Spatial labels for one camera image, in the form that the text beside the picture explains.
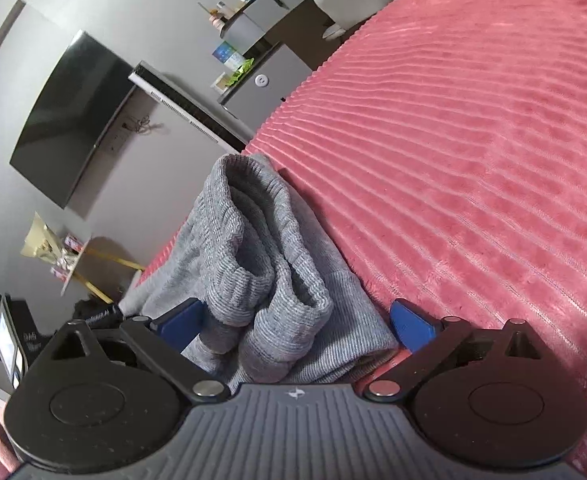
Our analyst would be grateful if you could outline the grey knit pants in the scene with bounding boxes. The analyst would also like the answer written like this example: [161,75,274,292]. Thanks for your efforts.
[120,154,397,389]

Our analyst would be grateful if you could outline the black bag on floor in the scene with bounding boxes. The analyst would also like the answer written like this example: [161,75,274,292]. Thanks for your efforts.
[72,298,123,330]

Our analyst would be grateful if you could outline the round white side table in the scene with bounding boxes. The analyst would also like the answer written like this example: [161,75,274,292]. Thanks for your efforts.
[60,236,146,304]

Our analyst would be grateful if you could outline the cream flower bouquet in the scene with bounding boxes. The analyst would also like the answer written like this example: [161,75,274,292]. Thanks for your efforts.
[21,212,80,271]

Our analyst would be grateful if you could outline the grey cabinet with round knob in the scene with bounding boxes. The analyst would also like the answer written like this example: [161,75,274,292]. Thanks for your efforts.
[218,44,312,132]

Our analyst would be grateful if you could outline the green plant in pot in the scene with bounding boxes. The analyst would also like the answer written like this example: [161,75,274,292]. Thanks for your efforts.
[226,58,254,88]

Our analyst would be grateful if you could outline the blue white box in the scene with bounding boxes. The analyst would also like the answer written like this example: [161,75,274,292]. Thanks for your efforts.
[212,41,246,72]

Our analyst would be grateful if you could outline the grey dresser desk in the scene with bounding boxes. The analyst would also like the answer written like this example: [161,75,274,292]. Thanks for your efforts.
[220,0,307,54]

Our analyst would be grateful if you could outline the black wall television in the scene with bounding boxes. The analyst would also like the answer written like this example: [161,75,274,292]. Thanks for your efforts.
[10,32,134,208]

